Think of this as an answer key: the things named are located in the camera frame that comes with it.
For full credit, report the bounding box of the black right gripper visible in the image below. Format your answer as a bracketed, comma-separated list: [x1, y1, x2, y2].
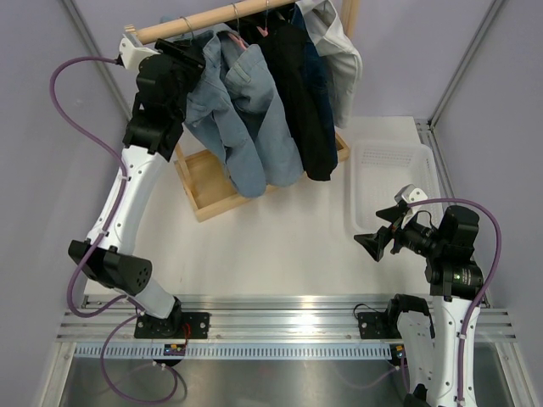
[355, 203, 446, 260]

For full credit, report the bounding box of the light blue buttoned denim skirt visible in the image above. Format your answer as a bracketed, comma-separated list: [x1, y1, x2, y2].
[218, 31, 304, 187]

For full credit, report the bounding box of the grey metal hanger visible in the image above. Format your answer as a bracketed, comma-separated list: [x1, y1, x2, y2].
[179, 16, 195, 42]

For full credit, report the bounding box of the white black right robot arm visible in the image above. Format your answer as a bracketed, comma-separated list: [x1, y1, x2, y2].
[354, 199, 485, 406]

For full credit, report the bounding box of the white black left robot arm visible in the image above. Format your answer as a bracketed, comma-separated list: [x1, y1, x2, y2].
[68, 37, 208, 340]

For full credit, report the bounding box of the pink hanger with black garment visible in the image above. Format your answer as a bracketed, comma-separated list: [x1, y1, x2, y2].
[257, 0, 271, 37]

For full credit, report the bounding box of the white plastic basket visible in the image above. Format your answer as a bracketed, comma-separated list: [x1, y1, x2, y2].
[350, 140, 441, 233]

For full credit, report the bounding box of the black hanging garment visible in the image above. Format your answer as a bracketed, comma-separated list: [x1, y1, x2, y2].
[240, 18, 334, 181]

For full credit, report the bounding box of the dark blue hanging garment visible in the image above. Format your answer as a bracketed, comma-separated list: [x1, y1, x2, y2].
[290, 5, 338, 169]

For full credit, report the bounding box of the white hanging garment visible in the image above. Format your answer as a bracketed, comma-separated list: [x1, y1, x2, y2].
[296, 1, 363, 128]

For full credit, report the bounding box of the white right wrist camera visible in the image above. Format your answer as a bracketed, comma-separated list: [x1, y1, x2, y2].
[395, 184, 428, 228]

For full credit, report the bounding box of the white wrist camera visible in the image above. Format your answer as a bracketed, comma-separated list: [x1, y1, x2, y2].
[395, 184, 428, 228]
[118, 33, 158, 72]

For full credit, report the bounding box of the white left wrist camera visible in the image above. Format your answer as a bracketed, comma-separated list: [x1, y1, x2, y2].
[118, 33, 158, 72]

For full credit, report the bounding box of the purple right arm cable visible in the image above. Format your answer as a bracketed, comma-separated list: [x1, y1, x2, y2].
[339, 198, 503, 407]

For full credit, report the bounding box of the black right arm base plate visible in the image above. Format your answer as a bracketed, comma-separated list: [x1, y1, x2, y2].
[357, 312, 394, 340]

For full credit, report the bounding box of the aluminium mounting rail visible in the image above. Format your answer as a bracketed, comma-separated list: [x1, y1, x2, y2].
[55, 294, 518, 343]

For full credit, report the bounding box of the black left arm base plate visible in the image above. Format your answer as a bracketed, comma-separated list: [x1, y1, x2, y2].
[134, 312, 210, 339]

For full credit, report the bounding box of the white slotted cable duct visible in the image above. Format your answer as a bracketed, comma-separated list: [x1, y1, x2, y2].
[74, 343, 392, 360]

